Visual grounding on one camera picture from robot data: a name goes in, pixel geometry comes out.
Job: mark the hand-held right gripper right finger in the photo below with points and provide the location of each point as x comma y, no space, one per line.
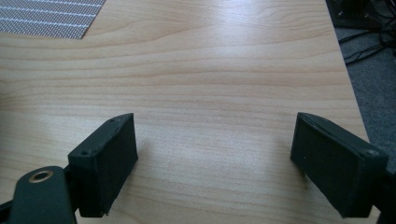
336,171

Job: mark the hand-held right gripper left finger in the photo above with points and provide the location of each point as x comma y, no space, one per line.
102,168

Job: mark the black stand base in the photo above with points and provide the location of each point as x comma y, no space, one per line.
351,14

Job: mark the grey woven striped placemat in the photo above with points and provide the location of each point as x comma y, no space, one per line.
46,17

